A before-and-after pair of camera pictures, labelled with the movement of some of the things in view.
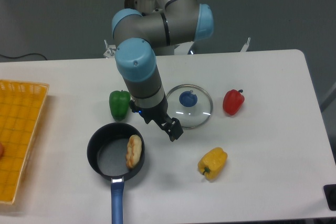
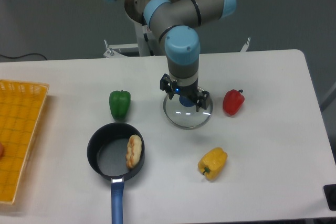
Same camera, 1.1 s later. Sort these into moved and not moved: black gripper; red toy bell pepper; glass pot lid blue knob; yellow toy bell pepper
Moved: black gripper
Not moved: glass pot lid blue knob; yellow toy bell pepper; red toy bell pepper
